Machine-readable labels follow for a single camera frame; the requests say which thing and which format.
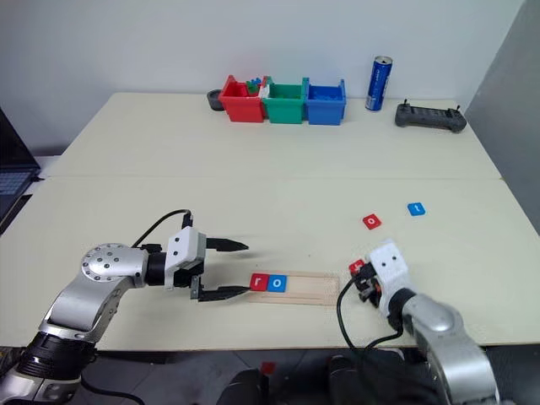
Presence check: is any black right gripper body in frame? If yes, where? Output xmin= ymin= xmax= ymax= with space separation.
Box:
xmin=356 ymin=261 xmax=384 ymax=311

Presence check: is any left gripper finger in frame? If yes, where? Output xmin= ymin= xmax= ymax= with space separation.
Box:
xmin=197 ymin=285 xmax=251 ymax=303
xmin=204 ymin=237 xmax=251 ymax=255

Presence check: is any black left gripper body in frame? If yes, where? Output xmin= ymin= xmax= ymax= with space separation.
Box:
xmin=171 ymin=233 xmax=208 ymax=300

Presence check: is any long wooden tray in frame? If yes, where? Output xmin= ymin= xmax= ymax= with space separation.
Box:
xmin=246 ymin=271 xmax=343 ymax=306

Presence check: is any blue o letter block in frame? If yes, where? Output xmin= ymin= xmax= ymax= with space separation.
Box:
xmin=267 ymin=274 xmax=289 ymax=294

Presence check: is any red plastic bin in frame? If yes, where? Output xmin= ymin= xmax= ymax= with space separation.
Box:
xmin=218 ymin=74 xmax=267 ymax=124

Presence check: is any green plastic bin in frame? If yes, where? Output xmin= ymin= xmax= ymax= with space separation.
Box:
xmin=262 ymin=77 xmax=306 ymax=125

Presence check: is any blue plastic bin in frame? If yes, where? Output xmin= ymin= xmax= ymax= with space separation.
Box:
xmin=304 ymin=77 xmax=348 ymax=127

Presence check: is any grey remote controller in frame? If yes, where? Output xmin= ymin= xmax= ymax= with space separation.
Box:
xmin=394 ymin=99 xmax=468 ymax=135

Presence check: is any blue drink can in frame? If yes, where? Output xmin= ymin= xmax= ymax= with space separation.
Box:
xmin=364 ymin=55 xmax=395 ymax=113

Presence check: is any black laptop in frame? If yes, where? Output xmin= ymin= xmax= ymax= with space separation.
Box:
xmin=0 ymin=105 xmax=43 ymax=235

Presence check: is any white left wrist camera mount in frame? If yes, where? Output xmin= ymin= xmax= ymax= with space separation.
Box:
xmin=163 ymin=227 xmax=208 ymax=292

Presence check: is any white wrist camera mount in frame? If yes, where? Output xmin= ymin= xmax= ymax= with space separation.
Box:
xmin=364 ymin=239 xmax=410 ymax=318
xmin=163 ymin=227 xmax=208 ymax=292

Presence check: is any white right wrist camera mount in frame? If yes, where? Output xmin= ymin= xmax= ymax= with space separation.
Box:
xmin=364 ymin=239 xmax=410 ymax=318

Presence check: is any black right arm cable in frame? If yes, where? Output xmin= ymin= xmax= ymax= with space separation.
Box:
xmin=335 ymin=276 xmax=407 ymax=351

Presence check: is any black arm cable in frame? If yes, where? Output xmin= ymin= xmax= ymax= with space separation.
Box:
xmin=335 ymin=276 xmax=407 ymax=351
xmin=129 ymin=208 xmax=195 ymax=249

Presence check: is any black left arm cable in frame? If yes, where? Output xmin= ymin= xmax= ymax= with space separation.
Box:
xmin=129 ymin=208 xmax=195 ymax=249

